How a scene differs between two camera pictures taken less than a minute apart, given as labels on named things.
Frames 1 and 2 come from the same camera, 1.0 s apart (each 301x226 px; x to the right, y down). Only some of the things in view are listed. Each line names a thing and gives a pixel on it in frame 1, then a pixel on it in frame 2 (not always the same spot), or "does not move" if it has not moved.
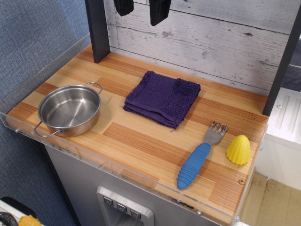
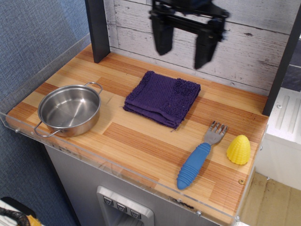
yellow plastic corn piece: x=238 y=150 does not move
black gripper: x=159 y=11 to x=205 y=15
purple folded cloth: x=161 y=99 does not move
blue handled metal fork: x=213 y=135 does not move
